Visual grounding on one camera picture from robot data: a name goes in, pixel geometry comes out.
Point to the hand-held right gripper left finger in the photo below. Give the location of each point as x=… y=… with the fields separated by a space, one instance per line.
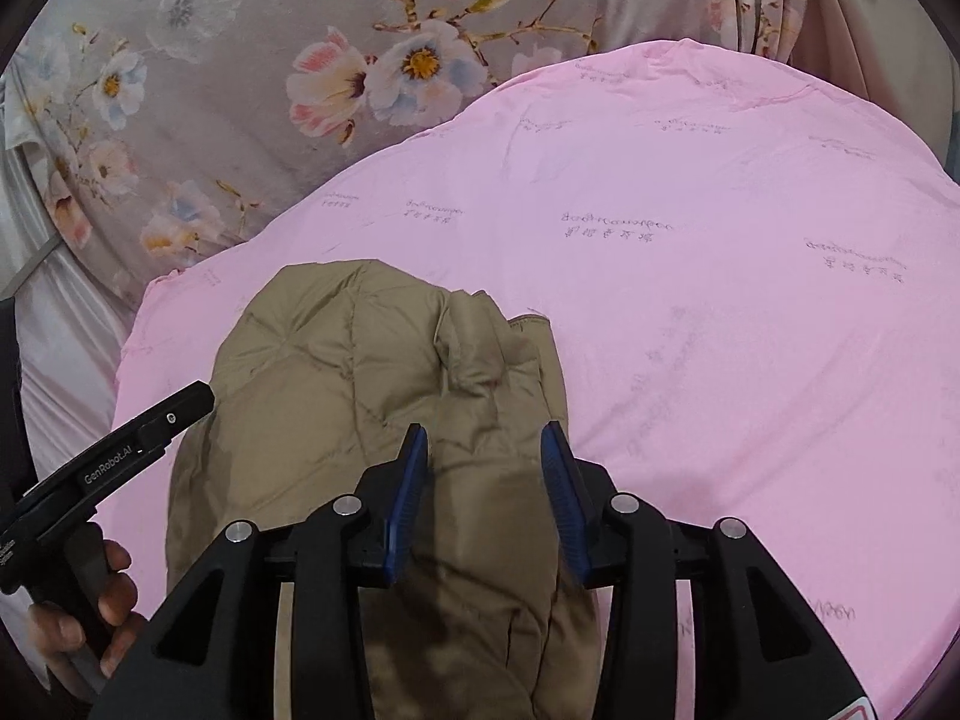
x=405 y=499

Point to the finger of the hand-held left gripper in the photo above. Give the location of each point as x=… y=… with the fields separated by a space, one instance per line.
x=176 y=412

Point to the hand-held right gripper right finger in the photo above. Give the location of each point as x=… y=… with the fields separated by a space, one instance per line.
x=561 y=499

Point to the khaki quilted jacket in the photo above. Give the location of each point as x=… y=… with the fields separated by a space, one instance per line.
x=352 y=382

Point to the person's left hand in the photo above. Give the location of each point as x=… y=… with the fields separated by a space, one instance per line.
x=120 y=585

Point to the pink blanket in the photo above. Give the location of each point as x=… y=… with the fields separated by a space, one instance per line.
x=712 y=277

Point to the grey floral bed sheet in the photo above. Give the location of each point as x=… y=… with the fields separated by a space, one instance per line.
x=300 y=67

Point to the beige curtain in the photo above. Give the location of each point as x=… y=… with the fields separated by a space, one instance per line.
x=847 y=7

